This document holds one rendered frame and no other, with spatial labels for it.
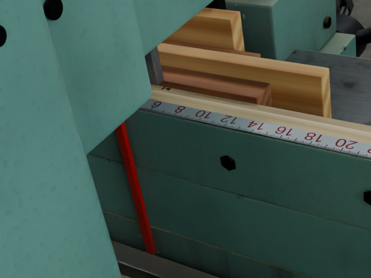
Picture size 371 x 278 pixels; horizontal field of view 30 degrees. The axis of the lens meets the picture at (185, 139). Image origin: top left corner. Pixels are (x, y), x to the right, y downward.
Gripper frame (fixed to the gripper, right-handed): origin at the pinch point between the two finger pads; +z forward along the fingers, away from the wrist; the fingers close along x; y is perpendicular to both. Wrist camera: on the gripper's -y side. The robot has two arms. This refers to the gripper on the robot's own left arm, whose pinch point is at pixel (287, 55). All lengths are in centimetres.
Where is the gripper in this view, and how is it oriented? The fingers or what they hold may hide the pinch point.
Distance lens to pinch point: 97.1
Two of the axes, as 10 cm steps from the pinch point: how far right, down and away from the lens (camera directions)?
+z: -3.8, 8.8, -2.8
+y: 4.0, 4.3, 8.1
